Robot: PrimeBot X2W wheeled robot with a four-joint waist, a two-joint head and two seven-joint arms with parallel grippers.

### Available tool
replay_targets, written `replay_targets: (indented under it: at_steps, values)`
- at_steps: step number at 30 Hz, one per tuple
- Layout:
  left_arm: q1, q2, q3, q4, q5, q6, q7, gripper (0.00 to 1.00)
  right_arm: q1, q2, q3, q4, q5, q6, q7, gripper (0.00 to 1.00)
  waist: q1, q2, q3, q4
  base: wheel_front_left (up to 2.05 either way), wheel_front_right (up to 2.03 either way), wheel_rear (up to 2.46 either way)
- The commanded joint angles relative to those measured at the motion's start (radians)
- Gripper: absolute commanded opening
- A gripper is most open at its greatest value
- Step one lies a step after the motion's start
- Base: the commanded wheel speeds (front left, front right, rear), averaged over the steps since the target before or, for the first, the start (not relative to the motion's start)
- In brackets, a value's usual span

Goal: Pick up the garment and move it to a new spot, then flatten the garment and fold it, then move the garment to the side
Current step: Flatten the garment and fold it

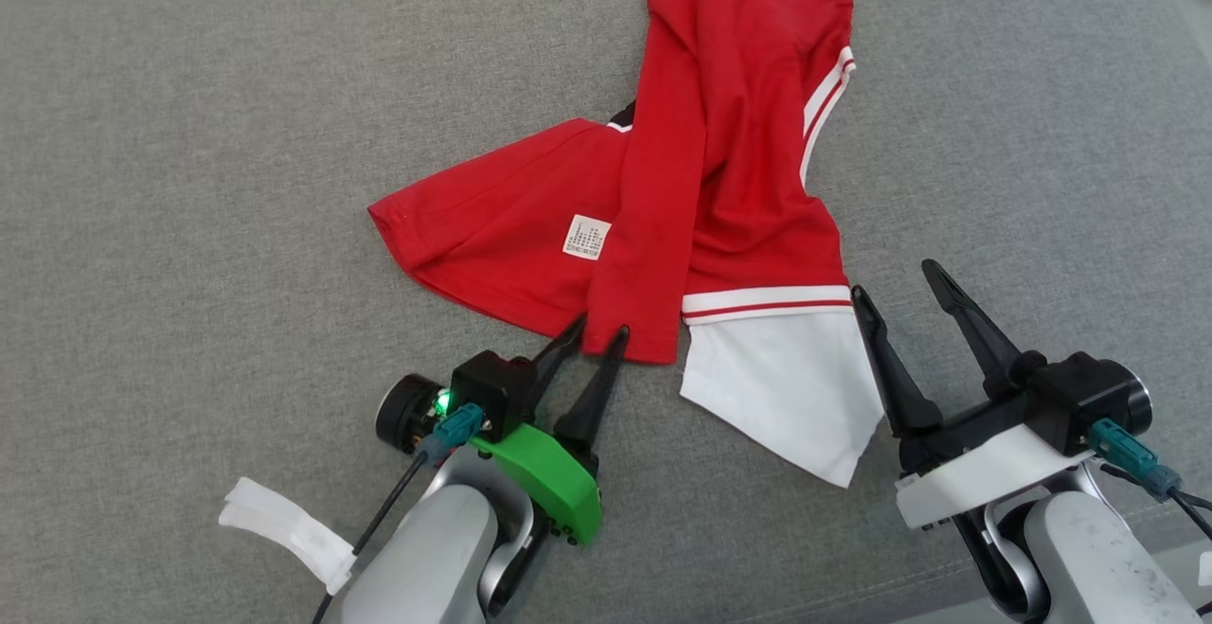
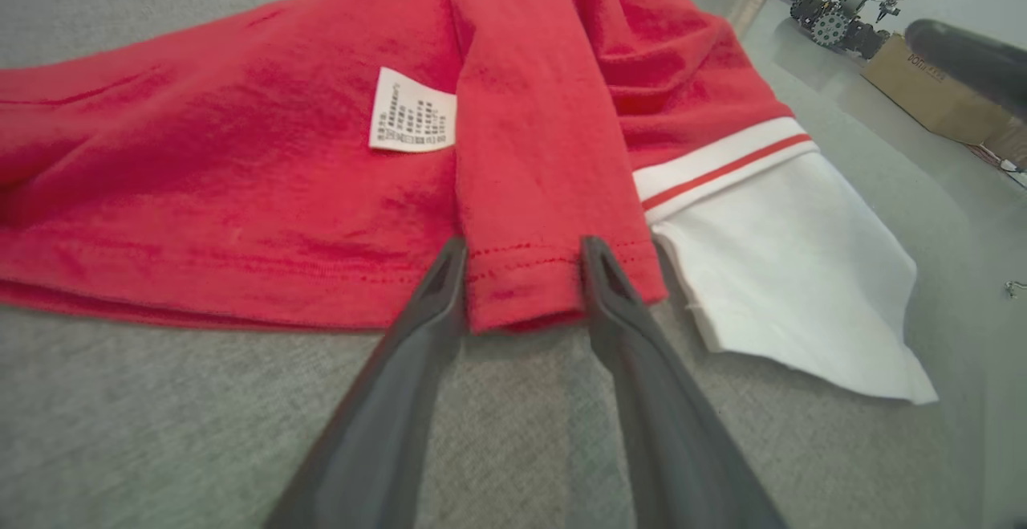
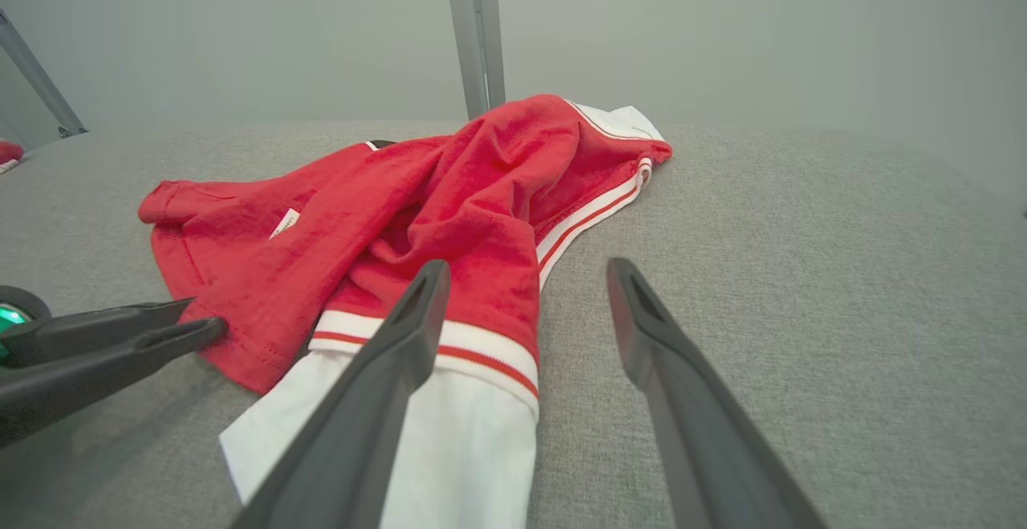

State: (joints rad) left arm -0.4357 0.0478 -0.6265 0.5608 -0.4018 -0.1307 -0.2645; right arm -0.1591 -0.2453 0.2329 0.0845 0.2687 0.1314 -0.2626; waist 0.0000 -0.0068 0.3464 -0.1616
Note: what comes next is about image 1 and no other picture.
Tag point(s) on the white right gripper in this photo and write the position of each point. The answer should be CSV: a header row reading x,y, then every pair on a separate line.
x,y
985,472

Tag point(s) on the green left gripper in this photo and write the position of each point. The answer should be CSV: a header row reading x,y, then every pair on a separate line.
x,y
554,482

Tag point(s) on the red white-trimmed shorts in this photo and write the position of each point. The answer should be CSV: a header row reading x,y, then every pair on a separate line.
x,y
739,132

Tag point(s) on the white tape flag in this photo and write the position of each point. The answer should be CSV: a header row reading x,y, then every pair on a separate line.
x,y
284,529

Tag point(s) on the grey fabric sofa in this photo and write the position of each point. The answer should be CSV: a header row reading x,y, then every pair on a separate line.
x,y
189,179

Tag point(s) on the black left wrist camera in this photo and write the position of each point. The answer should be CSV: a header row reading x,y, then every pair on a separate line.
x,y
488,383

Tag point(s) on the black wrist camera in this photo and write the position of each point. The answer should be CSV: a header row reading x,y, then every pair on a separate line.
x,y
488,383
1089,397

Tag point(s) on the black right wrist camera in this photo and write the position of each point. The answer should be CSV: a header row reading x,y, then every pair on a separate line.
x,y
1089,397

